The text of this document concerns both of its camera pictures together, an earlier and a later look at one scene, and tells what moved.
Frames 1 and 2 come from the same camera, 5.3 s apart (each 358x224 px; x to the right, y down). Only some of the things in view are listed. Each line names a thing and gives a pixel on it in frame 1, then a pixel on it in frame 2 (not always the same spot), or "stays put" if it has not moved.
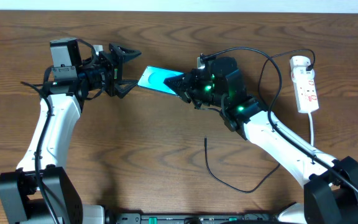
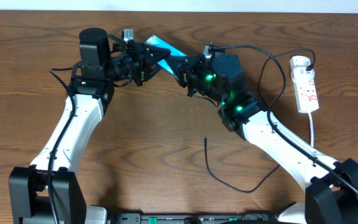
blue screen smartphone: [153, 78] to [156, 41]
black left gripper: [114, 70] to [144, 63]
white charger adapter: [299, 74] stays put
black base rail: [180, 218] stays put
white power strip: [306, 93] stays put
